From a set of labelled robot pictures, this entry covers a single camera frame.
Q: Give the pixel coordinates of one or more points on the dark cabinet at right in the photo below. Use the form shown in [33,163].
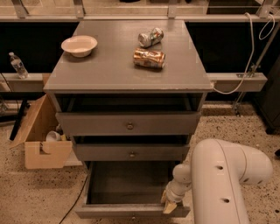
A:
[268,100]

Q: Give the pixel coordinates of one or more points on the grey drawer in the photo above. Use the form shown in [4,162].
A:
[126,124]
[130,152]
[118,189]

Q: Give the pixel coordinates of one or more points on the grey bottom drawer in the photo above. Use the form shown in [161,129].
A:
[118,189]

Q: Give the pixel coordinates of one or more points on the white cup in box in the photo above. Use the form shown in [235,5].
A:
[53,136]

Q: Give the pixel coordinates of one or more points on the open cardboard box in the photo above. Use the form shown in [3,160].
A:
[36,124]

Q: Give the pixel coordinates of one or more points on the clear plastic water bottle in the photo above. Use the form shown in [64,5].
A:
[18,65]

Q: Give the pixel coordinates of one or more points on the grey top drawer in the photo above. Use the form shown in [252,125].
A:
[126,124]

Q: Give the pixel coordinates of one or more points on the white bowl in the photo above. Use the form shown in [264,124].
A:
[79,46]

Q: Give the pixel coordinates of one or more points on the crushed silver green can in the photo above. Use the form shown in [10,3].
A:
[150,38]

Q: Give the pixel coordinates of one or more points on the grey metal rail beam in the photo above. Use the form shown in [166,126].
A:
[224,82]

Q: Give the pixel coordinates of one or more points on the grey middle drawer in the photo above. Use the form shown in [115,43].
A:
[130,152]

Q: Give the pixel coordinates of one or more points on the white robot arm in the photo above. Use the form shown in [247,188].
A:
[214,176]

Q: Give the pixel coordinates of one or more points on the grey drawer cabinet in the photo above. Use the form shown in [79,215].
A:
[108,81]

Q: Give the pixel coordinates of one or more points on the crushed orange soda can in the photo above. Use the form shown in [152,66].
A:
[149,58]

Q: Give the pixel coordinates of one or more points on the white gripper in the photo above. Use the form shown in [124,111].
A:
[174,197]

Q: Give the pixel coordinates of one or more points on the metal stand pole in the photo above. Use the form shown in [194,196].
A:
[250,72]

